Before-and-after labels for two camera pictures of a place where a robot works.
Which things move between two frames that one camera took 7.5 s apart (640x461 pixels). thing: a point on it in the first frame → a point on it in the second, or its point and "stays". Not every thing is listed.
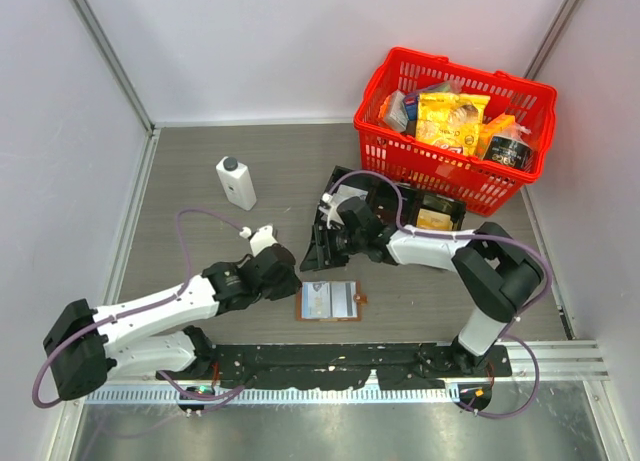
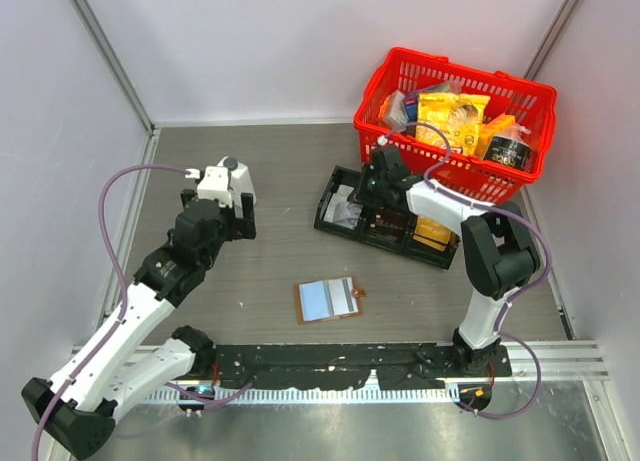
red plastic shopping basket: x=469 y=133 stays
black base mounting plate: x=339 y=365 stays
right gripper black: x=319 y=257 → x=360 y=194
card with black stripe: x=343 y=303 stays
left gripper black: x=289 y=287 → x=240 y=228
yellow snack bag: x=450 y=120 stays
